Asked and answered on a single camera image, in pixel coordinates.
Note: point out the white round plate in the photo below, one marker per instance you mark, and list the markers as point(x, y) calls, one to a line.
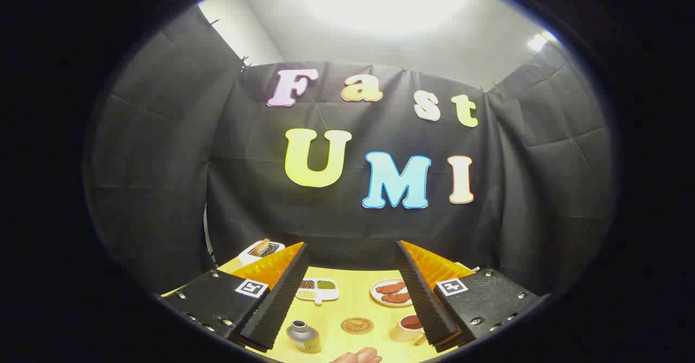
point(376, 295)

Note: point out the brown sausage piece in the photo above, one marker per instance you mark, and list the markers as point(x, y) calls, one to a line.
point(391, 287)
point(396, 298)

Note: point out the white divided dish with beans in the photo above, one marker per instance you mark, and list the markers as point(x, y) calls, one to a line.
point(317, 291)

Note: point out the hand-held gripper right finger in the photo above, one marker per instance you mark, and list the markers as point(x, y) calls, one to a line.
point(423, 298)

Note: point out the silver bottle with green label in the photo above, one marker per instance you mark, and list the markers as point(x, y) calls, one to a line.
point(304, 338)

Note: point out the wooden table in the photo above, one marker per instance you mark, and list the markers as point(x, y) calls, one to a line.
point(353, 298)

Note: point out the white toaster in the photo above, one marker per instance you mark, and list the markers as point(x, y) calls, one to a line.
point(250, 257)

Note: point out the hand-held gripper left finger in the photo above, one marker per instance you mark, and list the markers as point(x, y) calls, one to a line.
point(282, 298)

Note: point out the toast slice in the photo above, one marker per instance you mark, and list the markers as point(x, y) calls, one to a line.
point(261, 247)

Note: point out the round cork coaster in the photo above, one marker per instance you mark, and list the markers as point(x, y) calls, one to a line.
point(357, 326)

